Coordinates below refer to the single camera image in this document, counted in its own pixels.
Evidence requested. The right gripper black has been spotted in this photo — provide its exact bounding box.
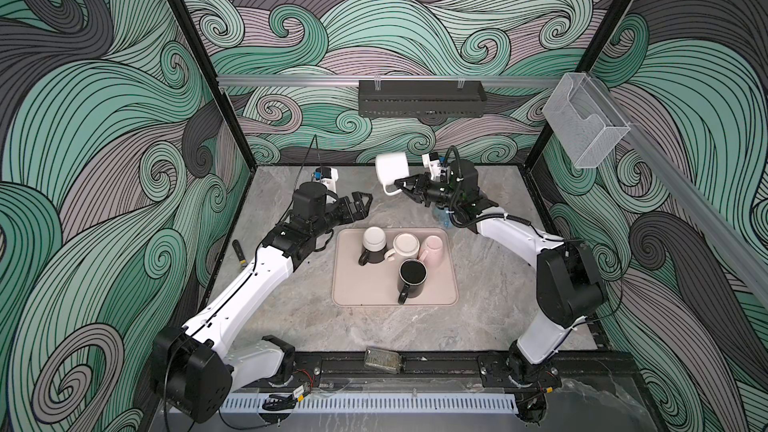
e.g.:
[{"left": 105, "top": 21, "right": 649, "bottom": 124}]
[{"left": 397, "top": 172, "right": 467, "bottom": 209}]

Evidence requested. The white ribbed mug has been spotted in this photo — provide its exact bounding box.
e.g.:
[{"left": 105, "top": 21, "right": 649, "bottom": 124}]
[{"left": 375, "top": 152, "right": 410, "bottom": 196}]

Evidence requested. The blue butterfly mug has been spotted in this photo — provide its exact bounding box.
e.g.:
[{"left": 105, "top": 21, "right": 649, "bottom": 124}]
[{"left": 432, "top": 208, "right": 453, "bottom": 229}]

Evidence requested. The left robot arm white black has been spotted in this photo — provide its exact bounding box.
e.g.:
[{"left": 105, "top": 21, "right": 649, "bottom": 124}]
[{"left": 150, "top": 182, "right": 373, "bottom": 423}]

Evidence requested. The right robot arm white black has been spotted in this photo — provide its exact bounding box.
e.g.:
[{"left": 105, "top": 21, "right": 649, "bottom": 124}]
[{"left": 380, "top": 159, "right": 607, "bottom": 382}]

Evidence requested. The black white upside-down mug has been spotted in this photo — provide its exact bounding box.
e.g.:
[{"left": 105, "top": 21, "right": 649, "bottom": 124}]
[{"left": 358, "top": 227, "right": 388, "bottom": 266}]

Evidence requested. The cream upside-down mug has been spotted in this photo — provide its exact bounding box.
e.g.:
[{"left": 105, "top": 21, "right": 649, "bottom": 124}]
[{"left": 384, "top": 233, "right": 420, "bottom": 263}]

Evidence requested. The pink upside-down mug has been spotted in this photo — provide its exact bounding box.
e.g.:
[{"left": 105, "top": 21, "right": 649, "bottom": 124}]
[{"left": 418, "top": 235, "right": 445, "bottom": 269}]

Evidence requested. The pink tray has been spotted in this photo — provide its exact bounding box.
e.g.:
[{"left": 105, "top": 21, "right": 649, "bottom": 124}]
[{"left": 332, "top": 227, "right": 458, "bottom": 307}]

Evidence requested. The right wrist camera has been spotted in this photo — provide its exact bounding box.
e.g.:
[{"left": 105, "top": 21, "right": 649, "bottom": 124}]
[{"left": 421, "top": 152, "right": 448, "bottom": 183}]

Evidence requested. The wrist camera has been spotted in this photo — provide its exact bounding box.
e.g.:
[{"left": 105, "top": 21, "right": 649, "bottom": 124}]
[
  {"left": 313, "top": 166, "right": 339, "bottom": 193},
  {"left": 421, "top": 152, "right": 448, "bottom": 183}
]

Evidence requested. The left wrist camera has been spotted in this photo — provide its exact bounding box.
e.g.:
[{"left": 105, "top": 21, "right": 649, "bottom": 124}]
[{"left": 313, "top": 166, "right": 339, "bottom": 193}]

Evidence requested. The black wall shelf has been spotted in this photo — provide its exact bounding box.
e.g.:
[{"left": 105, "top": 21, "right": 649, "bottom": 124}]
[{"left": 358, "top": 79, "right": 488, "bottom": 119}]

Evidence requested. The aluminium wall rail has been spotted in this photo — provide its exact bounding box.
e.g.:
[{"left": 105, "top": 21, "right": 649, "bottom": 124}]
[{"left": 216, "top": 74, "right": 560, "bottom": 89}]

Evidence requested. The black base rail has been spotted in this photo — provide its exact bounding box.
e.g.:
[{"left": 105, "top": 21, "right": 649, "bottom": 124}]
[{"left": 161, "top": 350, "right": 637, "bottom": 391}]

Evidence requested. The clear plastic wall bin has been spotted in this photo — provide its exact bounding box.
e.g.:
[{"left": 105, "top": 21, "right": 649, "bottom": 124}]
[{"left": 543, "top": 72, "right": 630, "bottom": 169}]

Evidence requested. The white slotted cable duct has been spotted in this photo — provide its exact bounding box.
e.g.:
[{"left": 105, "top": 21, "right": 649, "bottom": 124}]
[{"left": 221, "top": 393, "right": 520, "bottom": 415}]

